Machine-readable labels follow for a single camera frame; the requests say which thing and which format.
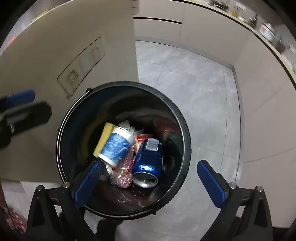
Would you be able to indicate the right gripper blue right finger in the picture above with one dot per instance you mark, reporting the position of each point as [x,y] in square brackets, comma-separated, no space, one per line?
[213,182]

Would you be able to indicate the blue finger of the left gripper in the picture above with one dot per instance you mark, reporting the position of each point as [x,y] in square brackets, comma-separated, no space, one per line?
[20,98]
[26,117]

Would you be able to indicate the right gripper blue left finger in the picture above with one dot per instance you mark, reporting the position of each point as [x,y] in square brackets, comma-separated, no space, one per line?
[85,183]

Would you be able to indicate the clear bag with red wrapper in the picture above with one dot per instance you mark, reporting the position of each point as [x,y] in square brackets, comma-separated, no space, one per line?
[122,175]

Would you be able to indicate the blue white paper cup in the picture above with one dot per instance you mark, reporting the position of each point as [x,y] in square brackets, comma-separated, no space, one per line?
[117,147]

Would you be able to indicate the yellow green sponge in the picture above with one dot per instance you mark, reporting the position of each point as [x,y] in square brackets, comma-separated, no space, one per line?
[107,130]

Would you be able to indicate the blue beverage can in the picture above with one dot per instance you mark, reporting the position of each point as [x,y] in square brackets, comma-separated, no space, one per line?
[148,164]

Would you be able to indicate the white tissue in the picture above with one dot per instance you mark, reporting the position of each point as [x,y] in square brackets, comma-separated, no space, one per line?
[126,125]

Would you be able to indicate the white tiled kitchen island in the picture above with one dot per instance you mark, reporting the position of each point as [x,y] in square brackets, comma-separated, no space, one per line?
[75,46]

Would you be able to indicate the black trash bucket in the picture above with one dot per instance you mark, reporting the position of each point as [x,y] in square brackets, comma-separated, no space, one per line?
[145,108]

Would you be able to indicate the lower kitchen counter cabinets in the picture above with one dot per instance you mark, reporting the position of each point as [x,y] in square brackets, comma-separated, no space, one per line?
[235,90]

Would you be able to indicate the utensil holder with utensils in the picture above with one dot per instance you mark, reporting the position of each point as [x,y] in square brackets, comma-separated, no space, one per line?
[279,46]

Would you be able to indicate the white rice cooker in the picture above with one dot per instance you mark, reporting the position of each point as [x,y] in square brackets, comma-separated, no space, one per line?
[267,31]

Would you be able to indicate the dark glass bottle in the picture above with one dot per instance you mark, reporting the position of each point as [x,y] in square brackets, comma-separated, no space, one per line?
[253,21]

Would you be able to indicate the yellow oil bottle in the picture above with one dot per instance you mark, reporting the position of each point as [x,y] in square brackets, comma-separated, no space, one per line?
[235,12]

